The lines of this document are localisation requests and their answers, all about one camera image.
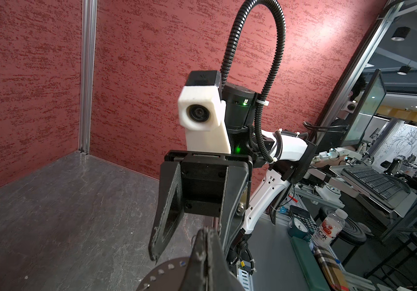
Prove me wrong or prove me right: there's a perforated metal disc tag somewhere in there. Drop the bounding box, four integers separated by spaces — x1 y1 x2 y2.
136 257 197 291

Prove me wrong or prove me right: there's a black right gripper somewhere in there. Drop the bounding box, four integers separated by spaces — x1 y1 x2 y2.
149 150 253 262

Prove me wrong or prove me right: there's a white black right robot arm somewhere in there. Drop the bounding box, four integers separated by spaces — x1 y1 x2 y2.
149 85 312 261

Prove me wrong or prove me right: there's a black corrugated cable conduit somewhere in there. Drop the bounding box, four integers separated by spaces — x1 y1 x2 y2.
220 0 287 164

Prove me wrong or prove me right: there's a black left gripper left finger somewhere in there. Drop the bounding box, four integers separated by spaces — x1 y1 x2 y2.
181 228 209 291

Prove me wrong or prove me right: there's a computer keyboard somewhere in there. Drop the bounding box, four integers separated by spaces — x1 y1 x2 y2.
341 166 411 200

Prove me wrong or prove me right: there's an aluminium corner post right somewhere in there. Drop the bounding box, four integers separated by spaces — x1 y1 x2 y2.
78 0 98 154

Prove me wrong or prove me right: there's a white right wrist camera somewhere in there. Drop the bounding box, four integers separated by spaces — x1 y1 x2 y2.
178 70 232 154

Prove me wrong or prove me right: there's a plastic water bottle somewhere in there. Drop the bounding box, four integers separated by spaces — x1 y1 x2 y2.
312 209 348 248

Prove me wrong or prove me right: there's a computer monitor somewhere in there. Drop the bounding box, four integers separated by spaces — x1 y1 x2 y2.
340 69 386 147

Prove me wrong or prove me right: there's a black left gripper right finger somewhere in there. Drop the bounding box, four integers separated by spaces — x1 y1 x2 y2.
206 228 244 291

